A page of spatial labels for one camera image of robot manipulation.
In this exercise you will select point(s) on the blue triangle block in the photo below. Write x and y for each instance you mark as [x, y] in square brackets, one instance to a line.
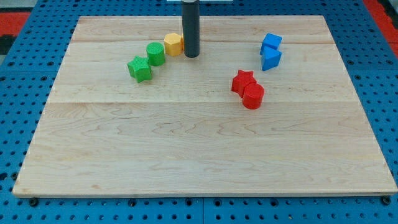
[270, 58]

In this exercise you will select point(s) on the wooden board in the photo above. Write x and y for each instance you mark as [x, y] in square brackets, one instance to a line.
[186, 134]

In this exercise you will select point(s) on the green star block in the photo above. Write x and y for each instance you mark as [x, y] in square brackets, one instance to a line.
[140, 69]

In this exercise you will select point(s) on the red star block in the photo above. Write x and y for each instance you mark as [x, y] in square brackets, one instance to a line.
[241, 80]

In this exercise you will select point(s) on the green cylinder block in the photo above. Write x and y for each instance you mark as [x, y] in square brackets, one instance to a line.
[155, 53]

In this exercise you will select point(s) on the red cylinder block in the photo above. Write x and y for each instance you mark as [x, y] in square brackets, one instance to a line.
[253, 95]

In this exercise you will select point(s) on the blue cube block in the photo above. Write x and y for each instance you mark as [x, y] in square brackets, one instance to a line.
[272, 41]

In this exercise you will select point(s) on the yellow hexagon block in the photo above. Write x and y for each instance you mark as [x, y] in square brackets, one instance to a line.
[173, 44]

